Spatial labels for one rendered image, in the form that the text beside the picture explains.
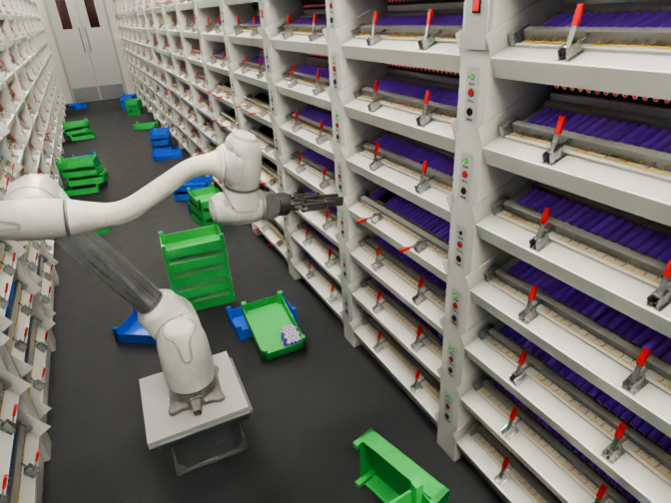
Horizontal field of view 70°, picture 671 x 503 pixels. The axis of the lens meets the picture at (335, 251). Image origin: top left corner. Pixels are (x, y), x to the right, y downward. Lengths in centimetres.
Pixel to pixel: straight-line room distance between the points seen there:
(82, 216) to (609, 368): 130
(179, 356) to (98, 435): 62
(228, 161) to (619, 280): 99
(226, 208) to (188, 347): 46
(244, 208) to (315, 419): 87
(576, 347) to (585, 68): 58
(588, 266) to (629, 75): 37
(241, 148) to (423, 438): 117
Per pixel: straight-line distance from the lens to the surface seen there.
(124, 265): 167
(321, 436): 185
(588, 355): 117
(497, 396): 153
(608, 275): 107
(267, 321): 230
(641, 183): 98
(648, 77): 93
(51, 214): 142
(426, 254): 149
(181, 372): 162
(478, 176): 120
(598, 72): 98
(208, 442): 179
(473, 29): 118
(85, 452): 207
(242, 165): 139
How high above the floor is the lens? 138
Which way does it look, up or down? 27 degrees down
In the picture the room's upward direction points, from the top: 3 degrees counter-clockwise
